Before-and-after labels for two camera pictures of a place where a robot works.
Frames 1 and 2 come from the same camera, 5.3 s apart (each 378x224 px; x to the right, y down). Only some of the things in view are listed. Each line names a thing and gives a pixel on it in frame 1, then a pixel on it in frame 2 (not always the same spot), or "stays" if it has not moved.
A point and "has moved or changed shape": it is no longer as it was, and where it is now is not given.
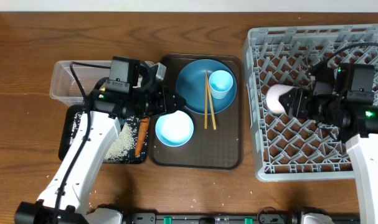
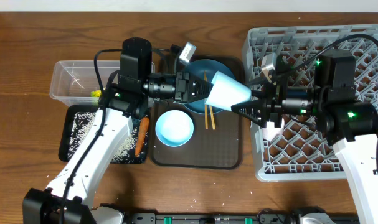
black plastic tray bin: [123, 151] stays
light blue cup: [220, 82] has moved or changed shape
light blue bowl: [174, 129] stays
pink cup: [272, 99] has moved or changed shape
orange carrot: [144, 122] stays
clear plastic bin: [65, 88] stays
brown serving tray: [221, 149] stays
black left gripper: [169, 103] → [185, 93]
